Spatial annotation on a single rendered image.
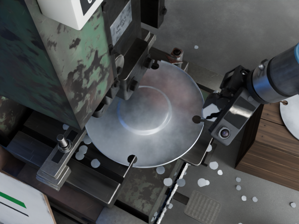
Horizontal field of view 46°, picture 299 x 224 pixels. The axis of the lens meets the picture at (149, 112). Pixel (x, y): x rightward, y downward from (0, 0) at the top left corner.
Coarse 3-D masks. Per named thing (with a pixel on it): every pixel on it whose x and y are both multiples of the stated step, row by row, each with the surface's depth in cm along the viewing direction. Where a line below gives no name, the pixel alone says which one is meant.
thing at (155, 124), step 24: (168, 72) 89; (144, 96) 85; (168, 96) 86; (192, 96) 86; (96, 120) 83; (120, 120) 83; (144, 120) 82; (168, 120) 83; (192, 120) 83; (96, 144) 80; (120, 144) 80; (144, 144) 80; (168, 144) 80; (192, 144) 80
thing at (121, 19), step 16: (112, 0) 53; (128, 0) 58; (112, 16) 55; (128, 16) 61; (112, 32) 58; (128, 32) 64; (128, 48) 68; (144, 48) 68; (128, 64) 67; (144, 64) 71; (128, 80) 67; (128, 96) 72
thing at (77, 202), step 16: (0, 160) 97; (16, 160) 97; (16, 176) 94; (32, 176) 93; (48, 192) 92; (64, 192) 92; (64, 208) 132; (80, 208) 90; (96, 208) 90; (112, 208) 88
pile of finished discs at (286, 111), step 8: (296, 96) 135; (280, 104) 132; (288, 104) 133; (296, 104) 133; (280, 112) 131; (288, 112) 132; (296, 112) 132; (288, 120) 130; (296, 120) 130; (288, 128) 129; (296, 128) 129; (296, 136) 127
